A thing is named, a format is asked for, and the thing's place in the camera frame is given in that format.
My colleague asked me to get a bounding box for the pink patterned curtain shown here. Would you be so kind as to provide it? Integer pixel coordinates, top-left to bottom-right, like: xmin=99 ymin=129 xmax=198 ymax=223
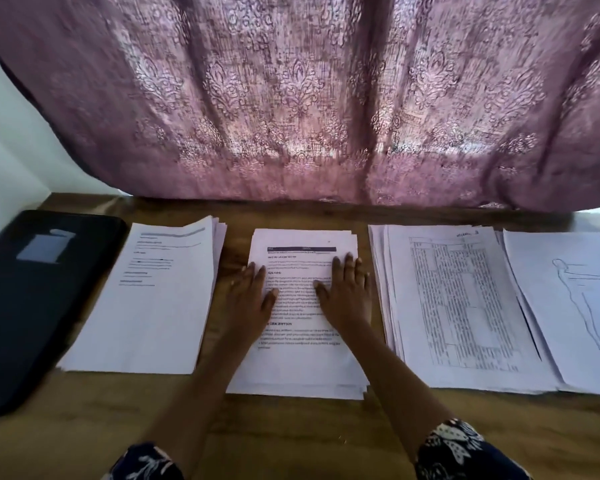
xmin=0 ymin=0 xmax=600 ymax=215

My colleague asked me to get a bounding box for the person's right forearm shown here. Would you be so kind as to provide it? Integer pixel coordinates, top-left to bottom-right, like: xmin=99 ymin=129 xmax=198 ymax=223
xmin=343 ymin=323 xmax=458 ymax=453

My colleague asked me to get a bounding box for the dark-header text paper pile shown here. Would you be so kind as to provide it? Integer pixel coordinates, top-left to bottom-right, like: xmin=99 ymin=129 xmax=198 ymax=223
xmin=225 ymin=227 xmax=371 ymax=402

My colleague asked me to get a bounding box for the black folder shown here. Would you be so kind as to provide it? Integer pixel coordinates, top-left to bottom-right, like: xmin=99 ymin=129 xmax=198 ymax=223
xmin=0 ymin=209 xmax=130 ymax=419

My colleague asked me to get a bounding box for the stack of printed papers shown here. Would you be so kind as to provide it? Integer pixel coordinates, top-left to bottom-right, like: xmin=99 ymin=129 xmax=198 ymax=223
xmin=57 ymin=215 xmax=228 ymax=377

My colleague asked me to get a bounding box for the table-print paper pile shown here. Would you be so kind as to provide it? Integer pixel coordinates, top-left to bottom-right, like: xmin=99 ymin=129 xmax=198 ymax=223
xmin=367 ymin=223 xmax=562 ymax=396

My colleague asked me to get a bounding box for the person's left forearm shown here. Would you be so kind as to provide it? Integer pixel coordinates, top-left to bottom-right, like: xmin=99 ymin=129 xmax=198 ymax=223
xmin=143 ymin=329 xmax=269 ymax=478

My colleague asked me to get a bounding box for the person's right hand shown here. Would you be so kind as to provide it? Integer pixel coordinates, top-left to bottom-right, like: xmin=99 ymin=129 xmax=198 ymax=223
xmin=313 ymin=251 xmax=375 ymax=338

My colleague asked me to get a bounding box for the person's left hand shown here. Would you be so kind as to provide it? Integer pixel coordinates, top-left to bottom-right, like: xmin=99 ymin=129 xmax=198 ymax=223
xmin=222 ymin=259 xmax=280 ymax=348

